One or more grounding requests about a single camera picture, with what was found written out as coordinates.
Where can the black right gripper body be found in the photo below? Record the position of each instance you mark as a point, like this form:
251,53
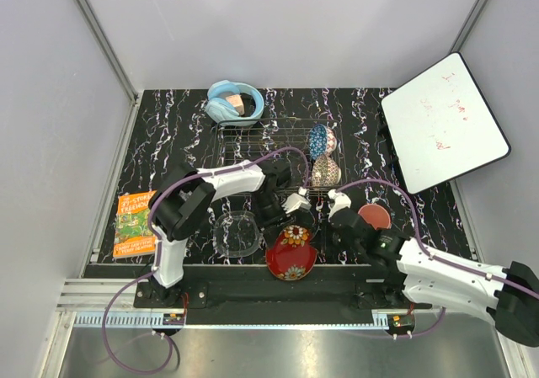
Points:
335,236

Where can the metal wire dish rack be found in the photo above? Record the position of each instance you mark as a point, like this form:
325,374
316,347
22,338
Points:
235,144

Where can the pink plastic cup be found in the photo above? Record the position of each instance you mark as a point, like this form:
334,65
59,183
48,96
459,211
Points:
376,216

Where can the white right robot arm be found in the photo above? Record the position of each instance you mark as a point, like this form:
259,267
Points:
507,298

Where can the blue and red patterned bowl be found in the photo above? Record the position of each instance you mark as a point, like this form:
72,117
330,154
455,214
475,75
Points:
321,141

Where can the light blue headphones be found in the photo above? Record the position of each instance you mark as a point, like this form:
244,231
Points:
220,109

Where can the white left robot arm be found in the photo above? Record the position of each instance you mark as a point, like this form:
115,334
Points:
179,207

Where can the orange children's book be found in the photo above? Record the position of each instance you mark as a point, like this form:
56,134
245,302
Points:
133,238

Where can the white whiteboard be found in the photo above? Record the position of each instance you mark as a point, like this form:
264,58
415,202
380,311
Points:
441,126

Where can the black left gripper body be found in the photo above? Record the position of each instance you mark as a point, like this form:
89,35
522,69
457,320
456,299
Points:
270,211

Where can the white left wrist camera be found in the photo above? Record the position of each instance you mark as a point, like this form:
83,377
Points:
297,201

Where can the clear glass plate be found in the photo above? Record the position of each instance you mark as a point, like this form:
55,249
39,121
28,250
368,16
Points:
236,235

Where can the brown patterned bowl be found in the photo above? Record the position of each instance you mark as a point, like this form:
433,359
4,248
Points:
325,172

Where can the pink wooden cube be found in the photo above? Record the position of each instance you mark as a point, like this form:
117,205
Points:
235,103

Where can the red floral plate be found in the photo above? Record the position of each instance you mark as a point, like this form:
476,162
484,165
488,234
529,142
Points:
292,257

